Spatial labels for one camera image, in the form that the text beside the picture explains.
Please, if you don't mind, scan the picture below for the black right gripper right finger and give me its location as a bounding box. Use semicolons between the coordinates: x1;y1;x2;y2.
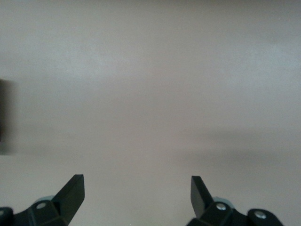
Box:
186;175;285;226

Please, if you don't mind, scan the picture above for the black plastic box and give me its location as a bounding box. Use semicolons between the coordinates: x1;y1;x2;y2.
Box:
0;79;19;155

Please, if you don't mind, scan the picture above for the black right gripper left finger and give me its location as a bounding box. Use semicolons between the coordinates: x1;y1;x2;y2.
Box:
0;174;85;226

